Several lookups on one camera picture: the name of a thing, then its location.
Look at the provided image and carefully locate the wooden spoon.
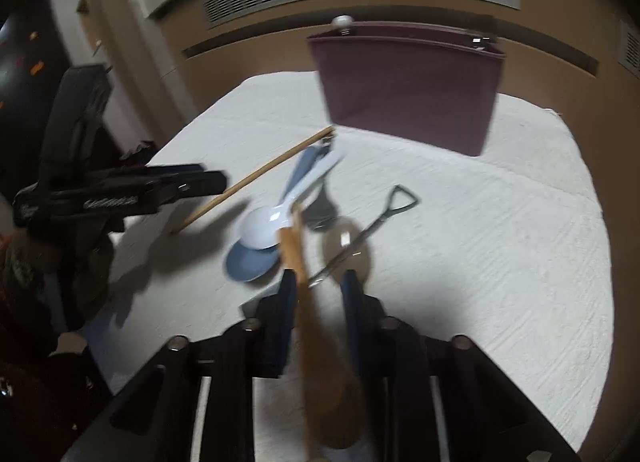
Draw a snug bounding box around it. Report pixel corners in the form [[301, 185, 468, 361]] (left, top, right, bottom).
[[279, 204, 364, 460]]

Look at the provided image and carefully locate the blue plastic spoon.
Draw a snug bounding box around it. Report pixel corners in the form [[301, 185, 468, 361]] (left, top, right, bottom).
[[224, 146, 320, 282]]

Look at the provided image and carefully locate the wooden chopstick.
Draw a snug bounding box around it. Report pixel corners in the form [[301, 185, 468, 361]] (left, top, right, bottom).
[[170, 125, 335, 235]]

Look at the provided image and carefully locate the white ceramic spoon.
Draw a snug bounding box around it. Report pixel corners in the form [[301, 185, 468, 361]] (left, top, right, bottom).
[[239, 148, 345, 250]]

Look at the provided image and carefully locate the shovel-shaped metal spoon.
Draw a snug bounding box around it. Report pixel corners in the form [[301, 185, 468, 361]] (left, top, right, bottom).
[[309, 185, 421, 288]]

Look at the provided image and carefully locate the white textured table mat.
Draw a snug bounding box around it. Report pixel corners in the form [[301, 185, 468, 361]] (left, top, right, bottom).
[[82, 95, 614, 448]]

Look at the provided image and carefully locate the purple utensil caddy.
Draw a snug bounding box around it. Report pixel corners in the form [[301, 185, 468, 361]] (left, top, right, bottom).
[[307, 22, 506, 157]]

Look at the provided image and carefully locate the small grey vent grille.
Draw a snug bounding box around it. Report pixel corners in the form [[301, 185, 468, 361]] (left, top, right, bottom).
[[618, 22, 640, 78]]

